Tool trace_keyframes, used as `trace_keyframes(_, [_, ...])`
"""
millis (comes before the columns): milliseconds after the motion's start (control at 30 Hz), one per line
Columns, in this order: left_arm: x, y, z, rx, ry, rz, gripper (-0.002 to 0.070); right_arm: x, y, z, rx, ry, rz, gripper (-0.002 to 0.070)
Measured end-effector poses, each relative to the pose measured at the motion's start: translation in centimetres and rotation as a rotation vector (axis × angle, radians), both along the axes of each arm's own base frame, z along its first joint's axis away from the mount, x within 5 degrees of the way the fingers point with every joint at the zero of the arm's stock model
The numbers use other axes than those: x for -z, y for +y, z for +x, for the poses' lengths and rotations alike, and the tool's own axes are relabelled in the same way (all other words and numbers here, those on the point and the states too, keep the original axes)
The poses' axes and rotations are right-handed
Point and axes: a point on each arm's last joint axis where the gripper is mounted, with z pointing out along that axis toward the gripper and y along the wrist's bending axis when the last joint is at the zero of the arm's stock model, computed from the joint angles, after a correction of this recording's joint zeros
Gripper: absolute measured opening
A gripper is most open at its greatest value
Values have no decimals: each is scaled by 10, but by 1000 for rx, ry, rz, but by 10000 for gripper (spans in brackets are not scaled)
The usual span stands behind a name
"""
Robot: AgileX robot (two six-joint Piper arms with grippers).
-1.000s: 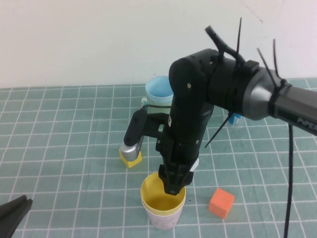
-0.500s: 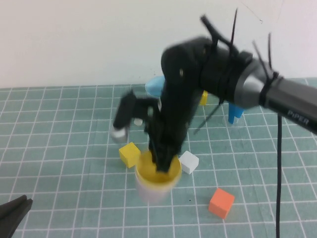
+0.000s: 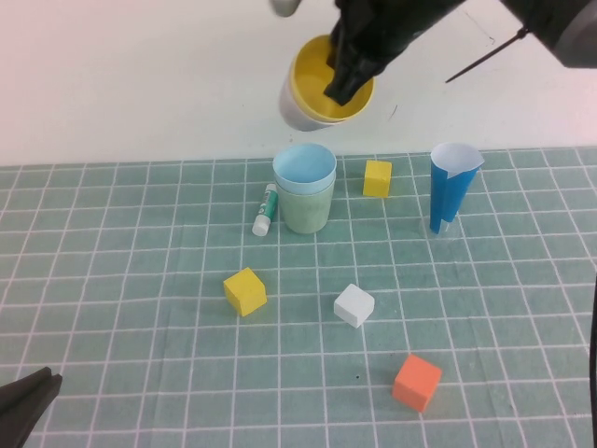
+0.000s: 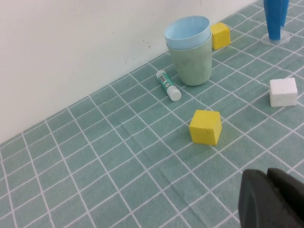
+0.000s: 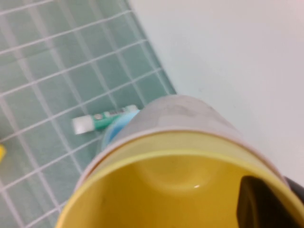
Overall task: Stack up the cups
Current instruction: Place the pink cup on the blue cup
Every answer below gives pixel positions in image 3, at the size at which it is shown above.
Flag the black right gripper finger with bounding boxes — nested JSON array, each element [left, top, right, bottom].
[[326, 22, 349, 69], [323, 58, 375, 106]]

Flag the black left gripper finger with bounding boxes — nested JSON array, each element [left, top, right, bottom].
[[0, 366, 52, 414], [0, 372, 63, 448]]

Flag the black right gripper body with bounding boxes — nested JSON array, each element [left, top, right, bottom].
[[331, 0, 467, 78]]

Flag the yellow plastic cup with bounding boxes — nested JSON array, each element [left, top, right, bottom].
[[288, 35, 376, 124]]

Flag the pink plastic cup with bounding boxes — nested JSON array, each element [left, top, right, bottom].
[[279, 69, 338, 133]]

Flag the light blue plastic cup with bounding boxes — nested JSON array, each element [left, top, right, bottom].
[[272, 143, 338, 195]]

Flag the green plastic cup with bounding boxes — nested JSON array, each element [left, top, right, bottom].
[[278, 180, 335, 235]]

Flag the yellow foam cube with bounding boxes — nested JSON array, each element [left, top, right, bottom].
[[363, 160, 393, 199], [223, 267, 269, 318]]

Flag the teal grid tablecloth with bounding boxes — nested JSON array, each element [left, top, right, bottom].
[[0, 147, 597, 448]]

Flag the green white glue stick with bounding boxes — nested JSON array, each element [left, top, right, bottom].
[[251, 183, 280, 237]]

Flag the blue paper cone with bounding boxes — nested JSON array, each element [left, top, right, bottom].
[[429, 142, 484, 236]]

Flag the white foam cube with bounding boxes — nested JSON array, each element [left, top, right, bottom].
[[333, 283, 376, 329]]

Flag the orange foam cube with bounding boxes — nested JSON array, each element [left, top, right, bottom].
[[392, 353, 443, 413]]

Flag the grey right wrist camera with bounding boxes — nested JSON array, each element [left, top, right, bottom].
[[270, 0, 299, 19]]

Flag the black cable tie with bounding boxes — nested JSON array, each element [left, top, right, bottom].
[[445, 26, 532, 84]]

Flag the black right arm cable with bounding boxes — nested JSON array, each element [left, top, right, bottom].
[[588, 274, 597, 448]]

